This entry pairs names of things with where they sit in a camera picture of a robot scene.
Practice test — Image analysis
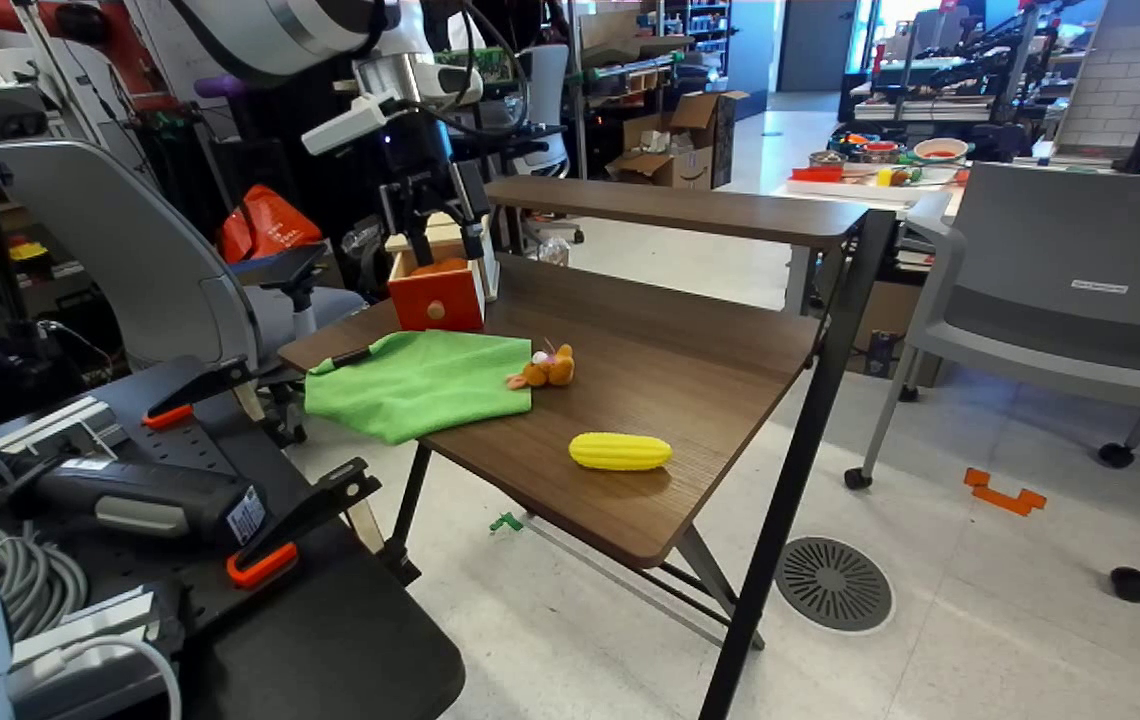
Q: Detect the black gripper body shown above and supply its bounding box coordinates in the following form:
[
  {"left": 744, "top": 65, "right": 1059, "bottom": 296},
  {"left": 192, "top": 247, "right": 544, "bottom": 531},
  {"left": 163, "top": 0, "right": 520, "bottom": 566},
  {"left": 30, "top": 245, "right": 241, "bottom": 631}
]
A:
[{"left": 375, "top": 112, "right": 487, "bottom": 255}]

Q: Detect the wooden drawer box orange front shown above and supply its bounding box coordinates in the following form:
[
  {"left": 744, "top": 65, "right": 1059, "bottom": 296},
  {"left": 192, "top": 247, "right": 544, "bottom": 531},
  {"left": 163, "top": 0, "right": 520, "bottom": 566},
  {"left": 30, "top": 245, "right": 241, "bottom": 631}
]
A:
[{"left": 390, "top": 212, "right": 486, "bottom": 332}]

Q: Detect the orange bunny plush toy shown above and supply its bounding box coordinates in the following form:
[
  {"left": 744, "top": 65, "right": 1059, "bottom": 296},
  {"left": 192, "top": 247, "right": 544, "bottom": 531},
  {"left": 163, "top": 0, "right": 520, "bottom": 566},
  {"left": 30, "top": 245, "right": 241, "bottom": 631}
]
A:
[{"left": 511, "top": 345, "right": 575, "bottom": 387}]

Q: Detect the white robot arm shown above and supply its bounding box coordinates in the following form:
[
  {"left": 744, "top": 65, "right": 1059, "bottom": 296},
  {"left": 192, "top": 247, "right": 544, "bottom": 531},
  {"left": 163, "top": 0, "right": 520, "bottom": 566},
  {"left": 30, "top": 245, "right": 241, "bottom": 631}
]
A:
[{"left": 172, "top": 0, "right": 486, "bottom": 155}]

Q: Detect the yellow corn toy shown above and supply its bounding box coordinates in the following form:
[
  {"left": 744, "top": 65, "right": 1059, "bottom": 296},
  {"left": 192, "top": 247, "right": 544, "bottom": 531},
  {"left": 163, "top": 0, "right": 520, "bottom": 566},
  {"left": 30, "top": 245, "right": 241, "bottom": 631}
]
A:
[{"left": 568, "top": 433, "right": 673, "bottom": 471}]

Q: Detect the green cloth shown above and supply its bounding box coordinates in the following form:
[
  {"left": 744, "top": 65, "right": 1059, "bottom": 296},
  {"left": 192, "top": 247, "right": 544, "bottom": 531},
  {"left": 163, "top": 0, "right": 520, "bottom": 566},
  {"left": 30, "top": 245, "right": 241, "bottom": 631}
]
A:
[{"left": 306, "top": 332, "right": 531, "bottom": 444}]

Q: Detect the grey office chair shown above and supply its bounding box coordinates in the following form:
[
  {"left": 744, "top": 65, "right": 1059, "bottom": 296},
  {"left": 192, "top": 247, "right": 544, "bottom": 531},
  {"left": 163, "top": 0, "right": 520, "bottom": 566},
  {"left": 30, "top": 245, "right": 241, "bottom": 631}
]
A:
[{"left": 0, "top": 138, "right": 374, "bottom": 454}]

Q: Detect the orange black right clamp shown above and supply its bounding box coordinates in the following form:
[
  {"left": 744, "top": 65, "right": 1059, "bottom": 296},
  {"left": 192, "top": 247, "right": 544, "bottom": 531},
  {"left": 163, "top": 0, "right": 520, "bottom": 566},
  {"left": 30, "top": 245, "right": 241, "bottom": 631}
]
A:
[{"left": 140, "top": 359, "right": 251, "bottom": 433}]

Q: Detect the orange black clamp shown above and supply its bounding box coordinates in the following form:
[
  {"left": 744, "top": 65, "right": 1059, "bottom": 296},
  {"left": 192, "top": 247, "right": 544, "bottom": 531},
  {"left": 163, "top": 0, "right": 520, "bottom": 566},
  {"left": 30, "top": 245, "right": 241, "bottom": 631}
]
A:
[
  {"left": 140, "top": 359, "right": 251, "bottom": 433},
  {"left": 225, "top": 459, "right": 379, "bottom": 591}
]

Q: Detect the brown wooden desk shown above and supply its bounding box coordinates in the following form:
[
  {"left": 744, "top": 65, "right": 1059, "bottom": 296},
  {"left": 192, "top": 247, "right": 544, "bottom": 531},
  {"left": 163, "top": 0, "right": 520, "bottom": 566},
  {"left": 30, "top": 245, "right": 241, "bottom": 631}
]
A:
[{"left": 278, "top": 178, "right": 902, "bottom": 720}]

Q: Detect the green tape floor marker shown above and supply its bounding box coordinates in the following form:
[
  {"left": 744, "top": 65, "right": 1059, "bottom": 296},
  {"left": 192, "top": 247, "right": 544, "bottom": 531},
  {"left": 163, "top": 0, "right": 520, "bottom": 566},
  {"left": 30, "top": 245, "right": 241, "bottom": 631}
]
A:
[{"left": 487, "top": 511, "right": 527, "bottom": 537}]

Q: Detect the orange black left clamp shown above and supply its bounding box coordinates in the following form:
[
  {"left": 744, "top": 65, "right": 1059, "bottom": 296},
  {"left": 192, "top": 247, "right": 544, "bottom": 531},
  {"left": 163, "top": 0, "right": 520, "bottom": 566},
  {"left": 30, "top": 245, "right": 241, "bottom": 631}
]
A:
[{"left": 225, "top": 459, "right": 379, "bottom": 591}]

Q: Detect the black perforated mounting table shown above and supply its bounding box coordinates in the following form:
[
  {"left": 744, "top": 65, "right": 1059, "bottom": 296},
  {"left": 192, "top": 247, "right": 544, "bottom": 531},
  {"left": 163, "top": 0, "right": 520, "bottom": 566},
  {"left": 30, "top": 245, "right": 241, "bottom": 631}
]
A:
[{"left": 6, "top": 395, "right": 468, "bottom": 720}]

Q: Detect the round floor drain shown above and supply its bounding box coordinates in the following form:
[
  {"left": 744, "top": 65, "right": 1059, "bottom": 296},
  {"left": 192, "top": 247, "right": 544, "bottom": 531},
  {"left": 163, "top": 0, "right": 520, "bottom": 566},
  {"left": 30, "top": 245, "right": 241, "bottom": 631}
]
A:
[{"left": 778, "top": 537, "right": 893, "bottom": 631}]

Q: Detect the grey chair right side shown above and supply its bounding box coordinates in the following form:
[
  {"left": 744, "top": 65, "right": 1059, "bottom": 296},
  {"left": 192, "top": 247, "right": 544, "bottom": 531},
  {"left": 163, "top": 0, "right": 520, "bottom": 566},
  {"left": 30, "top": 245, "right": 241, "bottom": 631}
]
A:
[{"left": 844, "top": 160, "right": 1140, "bottom": 604}]

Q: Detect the orange floor marker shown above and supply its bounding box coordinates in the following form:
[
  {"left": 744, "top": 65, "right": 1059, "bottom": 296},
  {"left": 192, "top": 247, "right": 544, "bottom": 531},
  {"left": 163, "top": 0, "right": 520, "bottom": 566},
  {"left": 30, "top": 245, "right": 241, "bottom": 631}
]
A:
[{"left": 966, "top": 469, "right": 1049, "bottom": 517}]

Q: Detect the grey coiled cable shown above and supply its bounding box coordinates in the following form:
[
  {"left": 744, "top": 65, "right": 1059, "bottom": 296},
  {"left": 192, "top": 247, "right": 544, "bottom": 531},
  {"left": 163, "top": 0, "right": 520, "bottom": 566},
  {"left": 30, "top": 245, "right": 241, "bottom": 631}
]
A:
[{"left": 0, "top": 517, "right": 61, "bottom": 643}]

